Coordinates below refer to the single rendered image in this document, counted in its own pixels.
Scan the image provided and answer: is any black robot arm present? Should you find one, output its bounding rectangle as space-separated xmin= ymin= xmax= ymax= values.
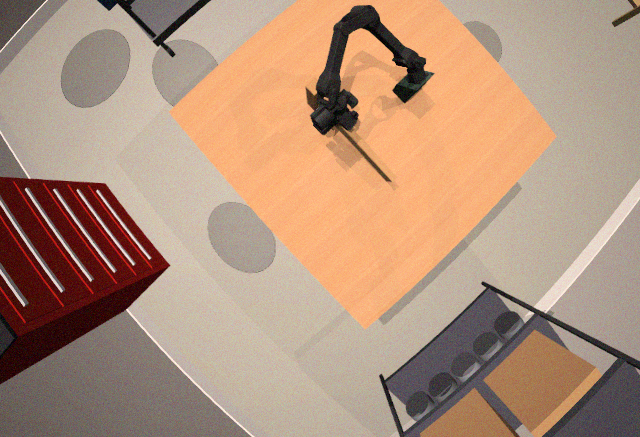
xmin=309 ymin=5 xmax=429 ymax=131

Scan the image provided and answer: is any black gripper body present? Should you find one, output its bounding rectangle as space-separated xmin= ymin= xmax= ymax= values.
xmin=313 ymin=91 xmax=359 ymax=136

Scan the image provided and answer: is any brown wooden post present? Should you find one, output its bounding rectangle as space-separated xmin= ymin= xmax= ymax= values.
xmin=305 ymin=78 xmax=318 ymax=111

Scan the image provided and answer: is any brown wooden board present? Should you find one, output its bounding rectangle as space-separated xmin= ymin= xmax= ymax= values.
xmin=335 ymin=123 xmax=397 ymax=182

